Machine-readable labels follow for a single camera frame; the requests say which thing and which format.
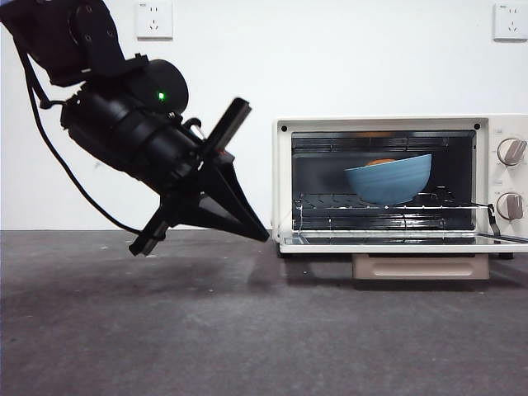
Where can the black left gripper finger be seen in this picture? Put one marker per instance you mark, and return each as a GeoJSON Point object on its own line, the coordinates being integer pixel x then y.
{"type": "Point", "coordinates": [235, 194]}
{"type": "Point", "coordinates": [214, 220]}

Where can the yellow-brown potato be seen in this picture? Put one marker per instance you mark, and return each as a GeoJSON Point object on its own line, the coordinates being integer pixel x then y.
{"type": "Point", "coordinates": [380, 162]}

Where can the blue ribbed bowl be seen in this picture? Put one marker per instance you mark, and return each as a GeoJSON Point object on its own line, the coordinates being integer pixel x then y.
{"type": "Point", "coordinates": [392, 181]}

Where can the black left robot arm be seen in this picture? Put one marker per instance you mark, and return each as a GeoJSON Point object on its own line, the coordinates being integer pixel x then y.
{"type": "Point", "coordinates": [107, 119]}

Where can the cream Toshiba toaster oven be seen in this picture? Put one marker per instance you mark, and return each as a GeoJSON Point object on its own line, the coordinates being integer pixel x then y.
{"type": "Point", "coordinates": [282, 185]}

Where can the cream oven knob, upright pointer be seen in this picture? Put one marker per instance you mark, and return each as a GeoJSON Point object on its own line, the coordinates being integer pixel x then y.
{"type": "Point", "coordinates": [510, 205]}

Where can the cream oven knob, slanted pointer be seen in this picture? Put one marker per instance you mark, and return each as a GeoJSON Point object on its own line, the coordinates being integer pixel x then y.
{"type": "Point", "coordinates": [510, 152]}

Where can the white wall socket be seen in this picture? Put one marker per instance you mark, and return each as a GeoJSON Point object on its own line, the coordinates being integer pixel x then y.
{"type": "Point", "coordinates": [510, 22]}
{"type": "Point", "coordinates": [154, 20]}

